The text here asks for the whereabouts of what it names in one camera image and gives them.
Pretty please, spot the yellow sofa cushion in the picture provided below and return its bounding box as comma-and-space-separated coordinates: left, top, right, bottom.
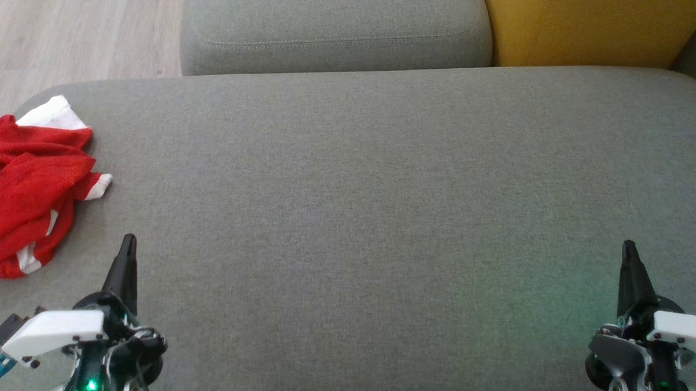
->
480, 0, 696, 74

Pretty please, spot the red jersey with white trim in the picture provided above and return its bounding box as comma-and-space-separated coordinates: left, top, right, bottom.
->
0, 152, 98, 282

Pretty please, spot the grey sofa back cushion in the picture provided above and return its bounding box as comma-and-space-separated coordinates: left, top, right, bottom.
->
179, 0, 495, 87

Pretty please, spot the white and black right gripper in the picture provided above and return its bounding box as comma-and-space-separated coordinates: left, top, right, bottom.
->
585, 239, 696, 391

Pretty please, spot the grey sofa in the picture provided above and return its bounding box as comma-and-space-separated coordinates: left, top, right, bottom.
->
0, 45, 696, 391

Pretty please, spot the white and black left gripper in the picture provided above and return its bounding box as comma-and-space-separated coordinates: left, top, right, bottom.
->
1, 230, 171, 386

